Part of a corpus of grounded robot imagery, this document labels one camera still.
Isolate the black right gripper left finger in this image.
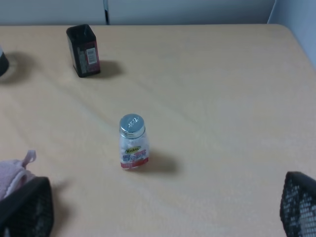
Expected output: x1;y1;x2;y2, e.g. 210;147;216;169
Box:
0;177;54;237

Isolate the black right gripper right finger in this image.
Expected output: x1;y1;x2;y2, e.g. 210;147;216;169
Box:
279;171;316;237

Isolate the pink towel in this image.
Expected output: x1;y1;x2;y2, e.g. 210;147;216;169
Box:
0;150;37;200

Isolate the clear candy jar silver lid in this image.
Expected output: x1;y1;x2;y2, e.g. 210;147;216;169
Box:
119;114;150;169

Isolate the black mesh pen holder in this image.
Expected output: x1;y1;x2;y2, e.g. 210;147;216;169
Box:
0;47;9;76

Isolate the black rectangular box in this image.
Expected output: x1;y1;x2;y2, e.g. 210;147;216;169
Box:
66;24;101;78

